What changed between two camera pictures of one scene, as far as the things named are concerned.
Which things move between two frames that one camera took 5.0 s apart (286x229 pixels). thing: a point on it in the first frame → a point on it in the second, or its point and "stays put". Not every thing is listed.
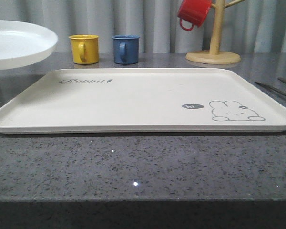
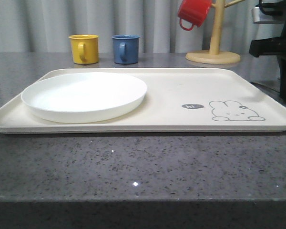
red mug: x=195 y=11 stays put
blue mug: x=126 y=49 stays put
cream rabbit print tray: x=142 y=101 stays put
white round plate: x=15 y=44 → x=85 y=97
